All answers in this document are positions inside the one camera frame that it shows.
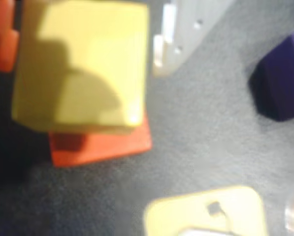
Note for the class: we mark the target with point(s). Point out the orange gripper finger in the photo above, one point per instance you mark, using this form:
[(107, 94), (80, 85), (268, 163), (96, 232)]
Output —
[(1, 37)]

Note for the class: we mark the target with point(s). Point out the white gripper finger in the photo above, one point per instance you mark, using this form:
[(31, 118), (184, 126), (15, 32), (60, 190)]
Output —
[(186, 24)]

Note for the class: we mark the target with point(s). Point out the yellow robot logo sticker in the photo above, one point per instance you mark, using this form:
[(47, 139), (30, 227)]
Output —
[(186, 211)]

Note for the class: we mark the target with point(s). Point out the yellow cube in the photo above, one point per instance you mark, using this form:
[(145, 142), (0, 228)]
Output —
[(92, 61)]

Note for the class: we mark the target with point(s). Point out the purple cube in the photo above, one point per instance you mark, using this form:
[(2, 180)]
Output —
[(282, 81)]

